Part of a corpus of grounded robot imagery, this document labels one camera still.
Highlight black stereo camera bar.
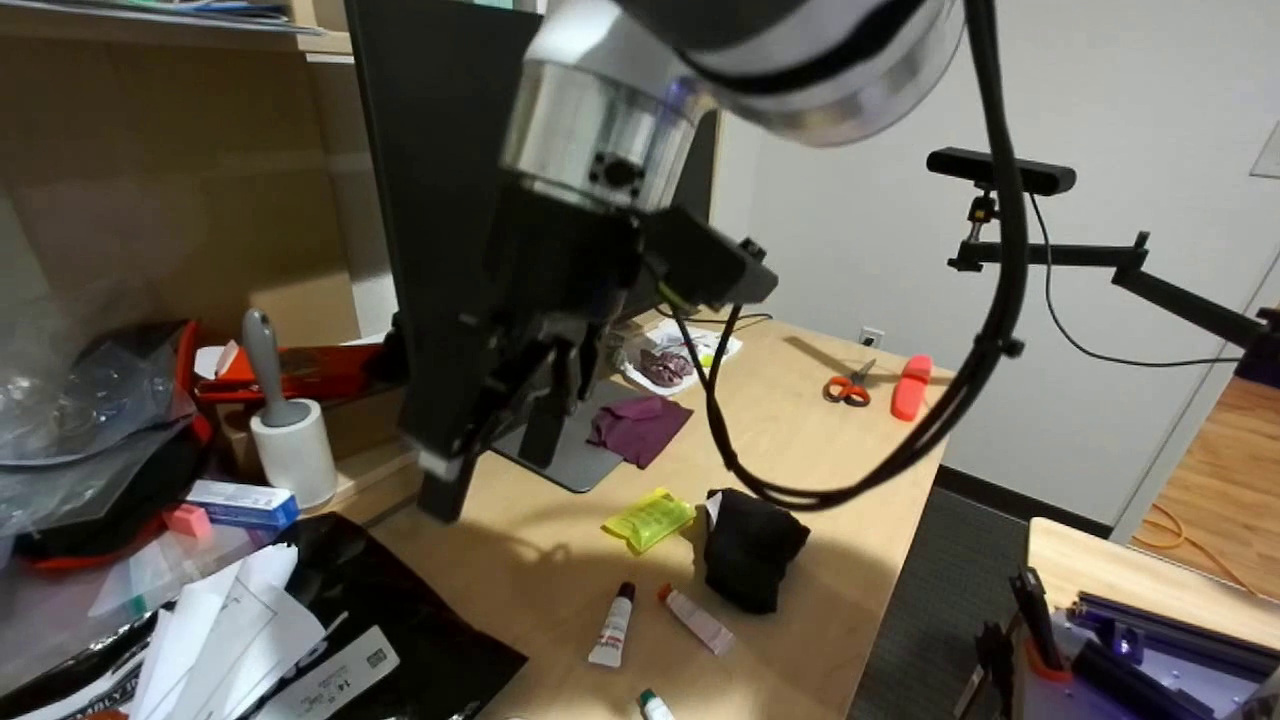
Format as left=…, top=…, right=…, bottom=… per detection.
left=924, top=145, right=1081, bottom=202

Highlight white tube with dark cap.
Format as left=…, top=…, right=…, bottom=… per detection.
left=584, top=580, right=639, bottom=674

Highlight white label strip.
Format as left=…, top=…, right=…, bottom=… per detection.
left=243, top=622, right=404, bottom=720

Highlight black computer monitor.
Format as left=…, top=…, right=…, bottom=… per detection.
left=340, top=0, right=731, bottom=529

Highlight black flat folder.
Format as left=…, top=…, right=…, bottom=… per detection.
left=0, top=514, right=533, bottom=720

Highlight yellow green packet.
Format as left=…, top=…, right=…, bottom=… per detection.
left=597, top=490, right=699, bottom=562

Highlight thin black camera cable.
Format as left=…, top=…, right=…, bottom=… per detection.
left=1026, top=196, right=1257, bottom=378

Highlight white tape roll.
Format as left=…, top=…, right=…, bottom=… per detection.
left=248, top=397, right=343, bottom=514

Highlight black tool with orange tip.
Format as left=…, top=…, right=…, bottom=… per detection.
left=1004, top=565, right=1072, bottom=686

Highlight grey monitor stand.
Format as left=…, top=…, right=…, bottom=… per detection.
left=490, top=378, right=674, bottom=501

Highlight red plastic handle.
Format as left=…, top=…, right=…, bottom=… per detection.
left=889, top=353, right=937, bottom=426

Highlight orange floor cable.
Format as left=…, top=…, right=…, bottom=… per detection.
left=1136, top=498, right=1280, bottom=603

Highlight wooden shelf unit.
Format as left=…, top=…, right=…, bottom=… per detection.
left=0, top=0, right=404, bottom=533

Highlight purple plastic tray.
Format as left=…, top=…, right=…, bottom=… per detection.
left=1051, top=592, right=1280, bottom=720

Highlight pink eraser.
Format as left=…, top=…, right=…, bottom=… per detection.
left=163, top=501, right=217, bottom=545

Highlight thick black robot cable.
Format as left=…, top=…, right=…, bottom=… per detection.
left=656, top=0, right=1038, bottom=515

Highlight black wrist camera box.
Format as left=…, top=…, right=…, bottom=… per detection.
left=635, top=204, right=785, bottom=316

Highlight maroon cloth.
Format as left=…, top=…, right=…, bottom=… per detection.
left=584, top=391, right=698, bottom=471

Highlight orange handled scissors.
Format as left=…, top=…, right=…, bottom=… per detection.
left=821, top=355, right=885, bottom=414

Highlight grey pen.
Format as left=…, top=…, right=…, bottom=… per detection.
left=240, top=305, right=297, bottom=434

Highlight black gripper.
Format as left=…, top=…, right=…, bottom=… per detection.
left=478, top=193, right=674, bottom=471

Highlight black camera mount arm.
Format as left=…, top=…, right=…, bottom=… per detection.
left=950, top=193, right=1280, bottom=391

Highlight red plastic bin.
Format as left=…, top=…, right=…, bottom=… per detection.
left=185, top=316, right=398, bottom=414

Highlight tube with red cap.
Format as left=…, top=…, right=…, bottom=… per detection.
left=656, top=580, right=739, bottom=661

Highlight black crumpled cloth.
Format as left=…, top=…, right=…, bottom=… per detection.
left=698, top=483, right=815, bottom=622

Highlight blue white small box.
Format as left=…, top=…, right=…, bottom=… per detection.
left=182, top=477, right=303, bottom=538

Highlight white loose papers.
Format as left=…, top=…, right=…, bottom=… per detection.
left=123, top=538, right=337, bottom=720

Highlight clear plastic bag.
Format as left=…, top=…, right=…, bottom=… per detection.
left=0, top=314, right=203, bottom=538

